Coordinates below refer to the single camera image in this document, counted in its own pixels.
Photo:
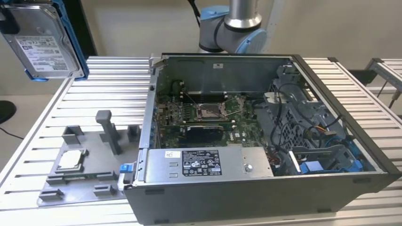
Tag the hard disk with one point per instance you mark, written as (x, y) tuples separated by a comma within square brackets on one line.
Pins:
[(40, 42)]

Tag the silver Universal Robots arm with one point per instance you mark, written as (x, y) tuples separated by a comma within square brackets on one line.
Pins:
[(232, 28)]

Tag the blue disk bay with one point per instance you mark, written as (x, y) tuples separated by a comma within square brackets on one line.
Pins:
[(309, 167)]

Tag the black metal stand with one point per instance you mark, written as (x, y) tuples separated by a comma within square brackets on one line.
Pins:
[(86, 28)]

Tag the round black base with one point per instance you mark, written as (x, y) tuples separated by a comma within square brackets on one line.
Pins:
[(6, 111)]

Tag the silver CPU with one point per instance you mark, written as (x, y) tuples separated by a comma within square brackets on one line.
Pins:
[(70, 161)]

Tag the grey parts rack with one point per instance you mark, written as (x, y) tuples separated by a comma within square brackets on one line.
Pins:
[(93, 162)]

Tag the thin metal locking lever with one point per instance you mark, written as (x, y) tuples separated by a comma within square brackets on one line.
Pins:
[(189, 97)]

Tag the black RAM slot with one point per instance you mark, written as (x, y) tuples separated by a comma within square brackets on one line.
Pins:
[(203, 95), (205, 100)]

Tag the green RAM stick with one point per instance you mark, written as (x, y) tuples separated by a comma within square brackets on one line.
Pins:
[(89, 176)]

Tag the blue case latch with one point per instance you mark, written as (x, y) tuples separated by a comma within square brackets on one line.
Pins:
[(124, 168)]

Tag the CPU socket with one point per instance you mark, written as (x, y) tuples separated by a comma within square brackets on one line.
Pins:
[(209, 111)]

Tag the long black expansion slot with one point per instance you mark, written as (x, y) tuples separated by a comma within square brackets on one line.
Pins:
[(208, 121)]

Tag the black graphics card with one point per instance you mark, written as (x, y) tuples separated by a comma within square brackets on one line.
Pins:
[(203, 135)]

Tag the green motherboard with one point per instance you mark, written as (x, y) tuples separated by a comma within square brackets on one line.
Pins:
[(247, 136)]

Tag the silver power supply unit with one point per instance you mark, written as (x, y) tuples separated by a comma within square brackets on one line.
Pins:
[(225, 164)]

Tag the grey metal drive cage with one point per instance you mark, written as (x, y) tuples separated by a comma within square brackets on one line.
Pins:
[(295, 131)]

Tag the open black PC case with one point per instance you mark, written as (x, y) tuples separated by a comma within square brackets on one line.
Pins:
[(237, 202)]

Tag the slatted metal side table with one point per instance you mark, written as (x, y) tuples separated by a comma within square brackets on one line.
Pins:
[(386, 67)]

